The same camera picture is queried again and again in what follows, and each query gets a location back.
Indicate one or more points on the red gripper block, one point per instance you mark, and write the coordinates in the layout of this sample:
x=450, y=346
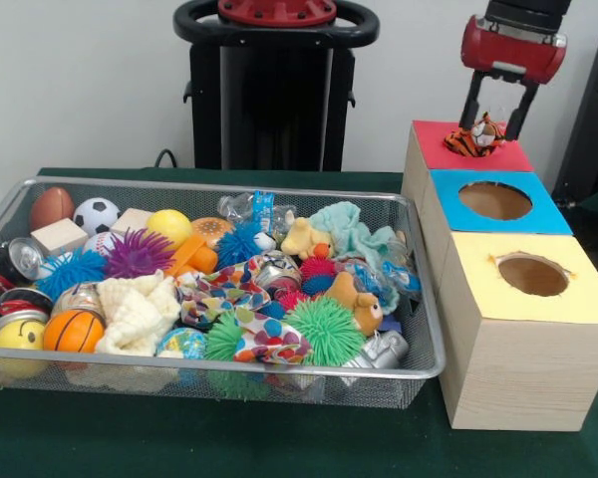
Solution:
x=513, y=52

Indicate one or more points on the orange striped tiger plush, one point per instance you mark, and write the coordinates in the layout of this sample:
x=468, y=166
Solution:
x=466, y=144

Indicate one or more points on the red robot base flange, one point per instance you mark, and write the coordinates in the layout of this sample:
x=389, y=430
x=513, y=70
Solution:
x=276, y=12

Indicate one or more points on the wooden box with three holes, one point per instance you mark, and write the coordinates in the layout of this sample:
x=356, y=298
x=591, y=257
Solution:
x=523, y=368

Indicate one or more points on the black upright panel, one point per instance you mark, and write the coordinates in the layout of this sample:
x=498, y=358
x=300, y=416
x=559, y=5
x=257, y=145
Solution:
x=590, y=124

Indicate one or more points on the yellow duck plush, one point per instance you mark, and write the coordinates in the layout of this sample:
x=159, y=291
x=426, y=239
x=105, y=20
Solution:
x=304, y=241

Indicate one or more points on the brown bear plush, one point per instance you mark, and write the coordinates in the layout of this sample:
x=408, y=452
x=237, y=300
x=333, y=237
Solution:
x=356, y=301

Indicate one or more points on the large green spiky ball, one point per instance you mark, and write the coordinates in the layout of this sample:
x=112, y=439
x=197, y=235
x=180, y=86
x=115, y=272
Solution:
x=326, y=331

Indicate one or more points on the plain yellow ball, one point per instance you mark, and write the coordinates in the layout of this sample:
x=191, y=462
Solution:
x=169, y=226

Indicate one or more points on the purple spiky ball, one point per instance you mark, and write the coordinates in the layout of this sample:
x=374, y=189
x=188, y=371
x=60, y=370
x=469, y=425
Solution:
x=137, y=255

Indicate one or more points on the black and white soccer ball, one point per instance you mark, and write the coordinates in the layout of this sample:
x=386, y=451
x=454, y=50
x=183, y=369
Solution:
x=96, y=215

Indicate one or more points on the cream knitted cloth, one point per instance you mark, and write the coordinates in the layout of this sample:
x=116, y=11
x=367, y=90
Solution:
x=134, y=313

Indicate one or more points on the brown football toy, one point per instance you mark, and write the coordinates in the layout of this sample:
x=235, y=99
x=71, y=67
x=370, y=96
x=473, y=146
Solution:
x=51, y=209

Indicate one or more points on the orange basketball toy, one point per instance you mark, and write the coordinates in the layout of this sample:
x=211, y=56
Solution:
x=73, y=331

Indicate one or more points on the yellow smiley face ball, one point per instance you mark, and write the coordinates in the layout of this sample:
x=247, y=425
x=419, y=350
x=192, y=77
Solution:
x=17, y=334

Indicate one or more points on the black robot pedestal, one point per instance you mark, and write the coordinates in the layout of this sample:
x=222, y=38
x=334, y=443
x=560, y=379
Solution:
x=274, y=109

